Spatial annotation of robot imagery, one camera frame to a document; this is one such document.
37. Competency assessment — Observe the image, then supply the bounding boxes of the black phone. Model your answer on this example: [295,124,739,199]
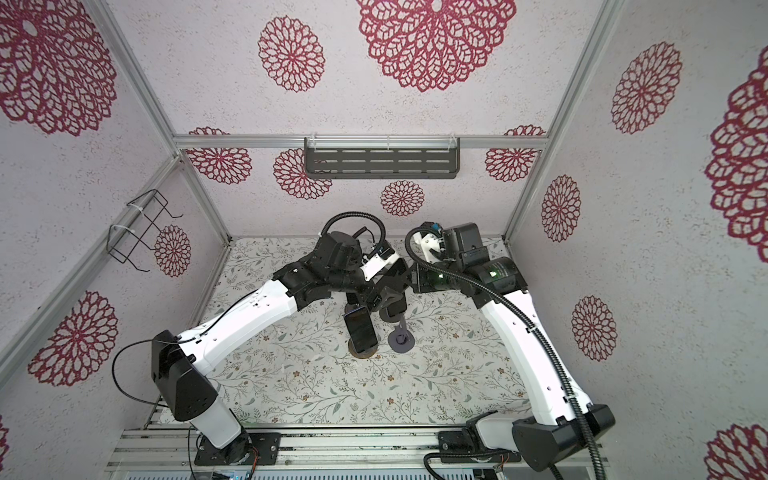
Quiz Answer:
[379,296,408,323]

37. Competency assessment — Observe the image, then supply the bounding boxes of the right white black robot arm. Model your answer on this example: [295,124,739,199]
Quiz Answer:
[404,223,616,479]

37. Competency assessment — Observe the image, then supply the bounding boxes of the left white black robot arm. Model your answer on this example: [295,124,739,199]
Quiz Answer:
[148,211,408,465]

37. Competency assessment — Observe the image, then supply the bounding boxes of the front phone on wooden stand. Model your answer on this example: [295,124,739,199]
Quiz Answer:
[343,304,379,351]

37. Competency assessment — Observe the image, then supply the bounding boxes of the wooden round stand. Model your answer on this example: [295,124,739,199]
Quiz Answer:
[347,340,378,360]

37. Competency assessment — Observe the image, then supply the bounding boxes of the grey slotted wall shelf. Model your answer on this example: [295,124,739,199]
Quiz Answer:
[303,137,461,180]

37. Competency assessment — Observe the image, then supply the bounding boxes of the black wire wall rack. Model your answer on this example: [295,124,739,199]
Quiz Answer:
[105,188,184,273]

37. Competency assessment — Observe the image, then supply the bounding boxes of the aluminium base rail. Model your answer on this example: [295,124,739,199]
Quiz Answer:
[105,425,601,473]

